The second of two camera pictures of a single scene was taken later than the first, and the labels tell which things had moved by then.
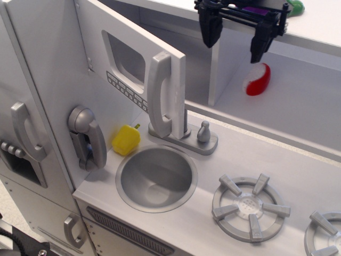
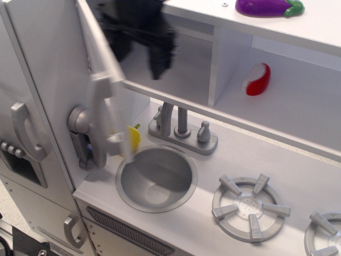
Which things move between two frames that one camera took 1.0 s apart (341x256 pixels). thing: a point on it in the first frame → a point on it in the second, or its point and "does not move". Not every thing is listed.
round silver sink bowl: x=156 y=178 does not move
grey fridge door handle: x=36 y=153 does not move
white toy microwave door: x=141 y=66 → x=109 y=100
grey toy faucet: x=202 y=141 does not move
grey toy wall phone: x=88 y=138 does not move
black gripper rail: x=248 y=12 → x=121 y=20
